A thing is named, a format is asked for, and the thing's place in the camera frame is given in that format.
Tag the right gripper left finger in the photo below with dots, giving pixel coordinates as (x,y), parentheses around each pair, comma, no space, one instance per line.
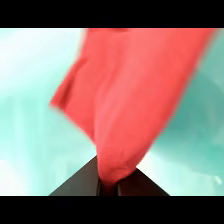
(83,183)

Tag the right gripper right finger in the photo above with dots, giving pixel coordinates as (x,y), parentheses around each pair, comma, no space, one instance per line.
(140,186)

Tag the red T-shirt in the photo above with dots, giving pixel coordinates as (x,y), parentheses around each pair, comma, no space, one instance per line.
(126,100)

